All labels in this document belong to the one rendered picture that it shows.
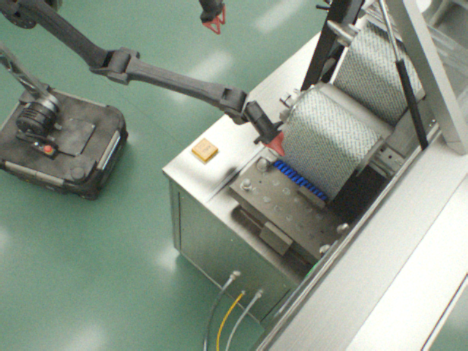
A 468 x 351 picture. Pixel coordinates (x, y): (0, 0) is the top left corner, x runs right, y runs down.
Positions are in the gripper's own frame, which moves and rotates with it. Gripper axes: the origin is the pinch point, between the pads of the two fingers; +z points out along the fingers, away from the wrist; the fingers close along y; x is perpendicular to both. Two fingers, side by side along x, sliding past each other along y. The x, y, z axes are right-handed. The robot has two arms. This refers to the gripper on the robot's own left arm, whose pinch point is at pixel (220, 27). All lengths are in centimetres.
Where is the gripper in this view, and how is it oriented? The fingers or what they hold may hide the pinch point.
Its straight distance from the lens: 179.9
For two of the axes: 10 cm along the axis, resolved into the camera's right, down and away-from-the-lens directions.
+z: 3.9, 5.5, 7.4
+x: -8.7, -0.4, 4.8
